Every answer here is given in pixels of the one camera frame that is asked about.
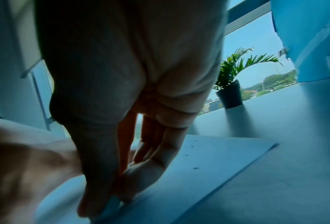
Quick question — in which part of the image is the white paper sheet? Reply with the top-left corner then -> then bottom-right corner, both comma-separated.
36,134 -> 279,224

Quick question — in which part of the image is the white window frame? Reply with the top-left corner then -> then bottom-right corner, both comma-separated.
223,0 -> 272,37

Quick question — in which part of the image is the person's right hand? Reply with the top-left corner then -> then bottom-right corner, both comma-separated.
34,0 -> 228,217

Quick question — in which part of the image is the green potted plant black pot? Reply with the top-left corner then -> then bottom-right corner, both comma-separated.
213,47 -> 283,109

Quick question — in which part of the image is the person's left hand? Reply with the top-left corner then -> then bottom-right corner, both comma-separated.
0,118 -> 85,224

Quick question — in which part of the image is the blue sheet on window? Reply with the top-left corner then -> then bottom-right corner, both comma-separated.
270,0 -> 330,84

